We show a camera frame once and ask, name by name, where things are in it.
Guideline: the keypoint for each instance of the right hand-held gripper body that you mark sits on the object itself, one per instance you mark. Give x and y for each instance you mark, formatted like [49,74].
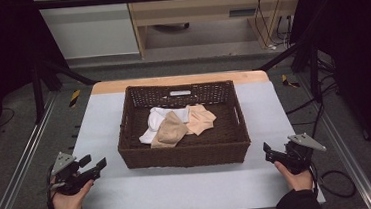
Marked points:
[298,155]

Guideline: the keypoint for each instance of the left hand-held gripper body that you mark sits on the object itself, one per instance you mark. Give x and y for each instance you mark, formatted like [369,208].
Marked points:
[66,175]

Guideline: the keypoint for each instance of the white sock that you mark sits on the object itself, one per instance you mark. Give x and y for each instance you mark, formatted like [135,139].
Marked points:
[155,121]

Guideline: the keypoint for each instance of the light peach sock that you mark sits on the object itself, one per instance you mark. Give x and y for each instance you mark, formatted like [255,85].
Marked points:
[200,118]

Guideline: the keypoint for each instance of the tan sock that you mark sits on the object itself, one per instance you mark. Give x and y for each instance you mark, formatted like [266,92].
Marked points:
[171,132]

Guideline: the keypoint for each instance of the brown wicker basket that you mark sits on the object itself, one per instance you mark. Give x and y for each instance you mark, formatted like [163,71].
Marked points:
[184,154]

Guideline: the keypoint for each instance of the person's right hand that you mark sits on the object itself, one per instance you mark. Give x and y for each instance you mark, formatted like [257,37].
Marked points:
[298,181]

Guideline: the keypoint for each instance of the person's left hand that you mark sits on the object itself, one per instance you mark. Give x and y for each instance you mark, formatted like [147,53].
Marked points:
[69,202]

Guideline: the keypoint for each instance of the yellow black tape marker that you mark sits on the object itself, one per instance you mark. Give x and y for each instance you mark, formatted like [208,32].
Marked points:
[74,97]
[287,81]

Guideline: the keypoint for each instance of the black metal stand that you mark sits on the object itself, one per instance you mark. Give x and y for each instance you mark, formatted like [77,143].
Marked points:
[315,74]
[39,96]

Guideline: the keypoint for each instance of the pale grey table mat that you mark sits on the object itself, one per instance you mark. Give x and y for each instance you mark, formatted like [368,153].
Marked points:
[187,191]

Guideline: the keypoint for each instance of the white cabinet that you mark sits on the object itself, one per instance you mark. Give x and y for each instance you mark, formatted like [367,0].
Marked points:
[90,28]

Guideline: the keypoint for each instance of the light wooden desk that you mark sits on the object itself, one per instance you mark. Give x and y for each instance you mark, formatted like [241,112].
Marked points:
[199,13]

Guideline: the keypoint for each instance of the silver metal rail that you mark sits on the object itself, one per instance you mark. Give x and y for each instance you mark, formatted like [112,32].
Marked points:
[344,145]
[21,164]

